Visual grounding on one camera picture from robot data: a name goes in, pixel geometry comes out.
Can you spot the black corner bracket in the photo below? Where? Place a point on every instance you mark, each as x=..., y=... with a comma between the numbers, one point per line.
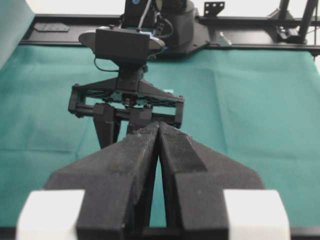
x=213, y=8

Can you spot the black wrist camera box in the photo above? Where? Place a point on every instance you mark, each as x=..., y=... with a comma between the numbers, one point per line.
x=122, y=45

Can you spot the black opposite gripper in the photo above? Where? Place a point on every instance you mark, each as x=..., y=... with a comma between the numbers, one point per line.
x=130, y=89

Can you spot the black flat plate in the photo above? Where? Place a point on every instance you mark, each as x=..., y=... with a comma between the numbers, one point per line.
x=51, y=27

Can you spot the green table cloth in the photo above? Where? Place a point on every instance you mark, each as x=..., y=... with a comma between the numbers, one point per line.
x=259, y=107

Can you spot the small light tape piece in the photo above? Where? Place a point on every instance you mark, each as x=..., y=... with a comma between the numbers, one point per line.
x=170, y=91

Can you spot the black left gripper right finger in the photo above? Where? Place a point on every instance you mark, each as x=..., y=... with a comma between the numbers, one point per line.
x=194, y=177

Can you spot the black aluminium frame rail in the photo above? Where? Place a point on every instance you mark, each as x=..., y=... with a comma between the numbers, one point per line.
x=222, y=33

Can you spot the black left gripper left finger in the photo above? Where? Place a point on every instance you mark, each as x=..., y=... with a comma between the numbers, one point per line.
x=118, y=182

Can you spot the black camera stand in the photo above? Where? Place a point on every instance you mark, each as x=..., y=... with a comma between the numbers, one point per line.
x=286, y=28

